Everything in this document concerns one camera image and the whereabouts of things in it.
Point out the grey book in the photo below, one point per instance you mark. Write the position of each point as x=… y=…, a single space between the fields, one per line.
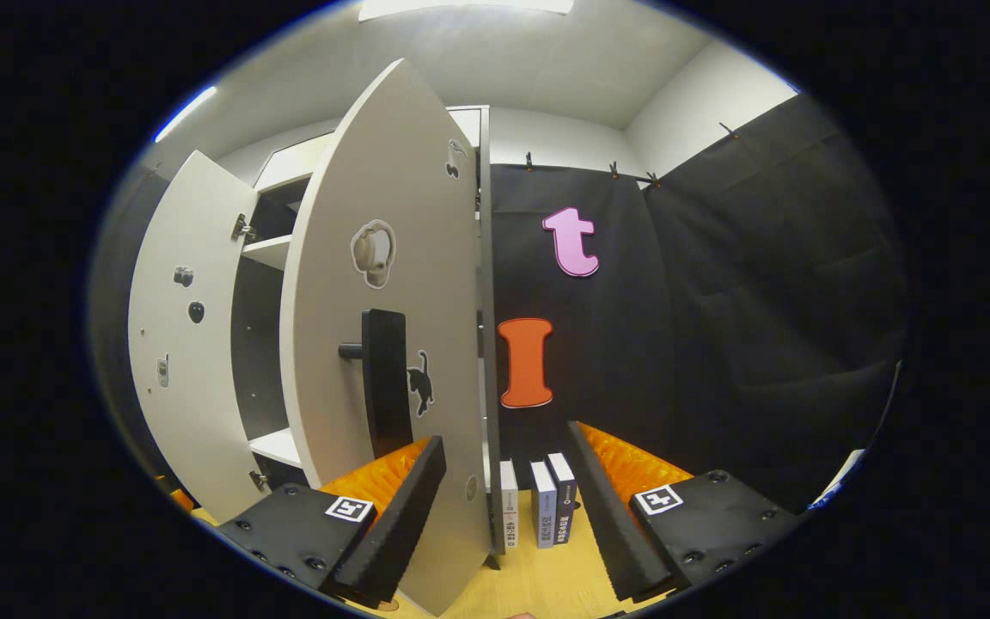
x=542 y=511

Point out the narrow ceiling light strip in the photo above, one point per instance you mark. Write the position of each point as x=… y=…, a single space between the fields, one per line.
x=186 y=112

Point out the dark book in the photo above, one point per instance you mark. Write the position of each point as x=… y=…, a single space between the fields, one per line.
x=565 y=499

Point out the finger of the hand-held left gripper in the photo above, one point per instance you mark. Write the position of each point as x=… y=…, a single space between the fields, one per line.
x=175 y=497

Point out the wide ceiling light panel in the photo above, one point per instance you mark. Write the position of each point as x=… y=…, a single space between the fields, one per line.
x=461 y=7

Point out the white cabinet shelf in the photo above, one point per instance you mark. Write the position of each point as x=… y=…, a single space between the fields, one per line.
x=271 y=251
x=280 y=447

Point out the white book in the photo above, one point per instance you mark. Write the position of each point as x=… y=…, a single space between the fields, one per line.
x=509 y=507

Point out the white side table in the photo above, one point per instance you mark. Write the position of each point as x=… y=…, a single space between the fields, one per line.
x=839 y=481

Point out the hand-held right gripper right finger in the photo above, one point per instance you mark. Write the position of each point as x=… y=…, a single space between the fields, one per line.
x=607 y=516

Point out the black backdrop cloth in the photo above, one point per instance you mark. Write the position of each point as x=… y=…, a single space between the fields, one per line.
x=761 y=301

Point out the round wooden coaster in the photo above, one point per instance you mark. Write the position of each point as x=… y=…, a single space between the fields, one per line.
x=387 y=605

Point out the white cabinet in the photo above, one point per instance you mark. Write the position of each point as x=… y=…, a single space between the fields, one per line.
x=488 y=344

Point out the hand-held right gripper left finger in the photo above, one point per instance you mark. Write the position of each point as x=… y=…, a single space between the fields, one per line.
x=400 y=524

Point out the white cabinet door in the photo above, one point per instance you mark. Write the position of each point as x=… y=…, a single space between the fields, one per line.
x=409 y=172
x=194 y=413

